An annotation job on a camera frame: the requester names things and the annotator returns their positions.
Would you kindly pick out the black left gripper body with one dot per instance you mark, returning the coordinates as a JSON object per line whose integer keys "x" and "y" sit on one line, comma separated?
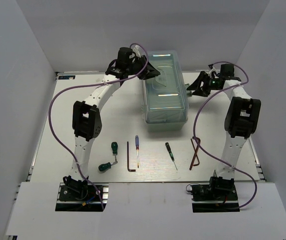
{"x": 135, "y": 68}

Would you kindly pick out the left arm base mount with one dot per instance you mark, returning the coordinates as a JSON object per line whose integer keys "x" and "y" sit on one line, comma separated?
{"x": 81, "y": 196}

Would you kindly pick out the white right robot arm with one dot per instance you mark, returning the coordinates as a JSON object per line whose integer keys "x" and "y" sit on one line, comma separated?
{"x": 240, "y": 122}

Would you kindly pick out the blue handled screwdriver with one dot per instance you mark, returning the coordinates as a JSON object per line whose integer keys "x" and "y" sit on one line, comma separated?
{"x": 137, "y": 149}

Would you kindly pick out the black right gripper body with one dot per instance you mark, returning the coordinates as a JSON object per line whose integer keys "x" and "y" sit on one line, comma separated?
{"x": 214, "y": 82}

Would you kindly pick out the red hex key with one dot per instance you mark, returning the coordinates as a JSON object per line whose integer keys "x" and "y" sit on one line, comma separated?
{"x": 196, "y": 152}

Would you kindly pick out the green transparent plastic toolbox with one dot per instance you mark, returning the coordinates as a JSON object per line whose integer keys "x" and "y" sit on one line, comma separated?
{"x": 165, "y": 104}

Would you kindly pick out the dark L-shaped hex key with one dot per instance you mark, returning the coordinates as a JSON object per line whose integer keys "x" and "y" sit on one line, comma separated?
{"x": 128, "y": 161}

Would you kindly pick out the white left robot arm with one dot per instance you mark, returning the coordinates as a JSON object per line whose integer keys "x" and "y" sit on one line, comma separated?
{"x": 86, "y": 121}

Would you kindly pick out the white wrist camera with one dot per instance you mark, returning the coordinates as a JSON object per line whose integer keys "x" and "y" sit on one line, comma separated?
{"x": 136, "y": 49}
{"x": 213, "y": 72}

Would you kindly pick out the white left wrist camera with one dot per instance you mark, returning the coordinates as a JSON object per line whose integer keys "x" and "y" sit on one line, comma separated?
{"x": 136, "y": 49}

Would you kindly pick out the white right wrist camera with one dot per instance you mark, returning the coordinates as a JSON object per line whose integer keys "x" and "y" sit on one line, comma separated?
{"x": 213, "y": 72}

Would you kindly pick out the black green precision screwdriver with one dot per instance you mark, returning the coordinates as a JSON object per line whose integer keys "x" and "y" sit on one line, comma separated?
{"x": 171, "y": 154}

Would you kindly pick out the left blue table label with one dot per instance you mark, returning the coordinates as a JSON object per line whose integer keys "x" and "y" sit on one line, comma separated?
{"x": 66, "y": 77}

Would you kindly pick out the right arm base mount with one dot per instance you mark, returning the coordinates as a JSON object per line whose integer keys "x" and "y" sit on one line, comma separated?
{"x": 219, "y": 195}

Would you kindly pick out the green stubby screwdriver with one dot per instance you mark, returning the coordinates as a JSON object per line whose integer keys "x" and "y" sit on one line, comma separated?
{"x": 114, "y": 147}
{"x": 106, "y": 166}

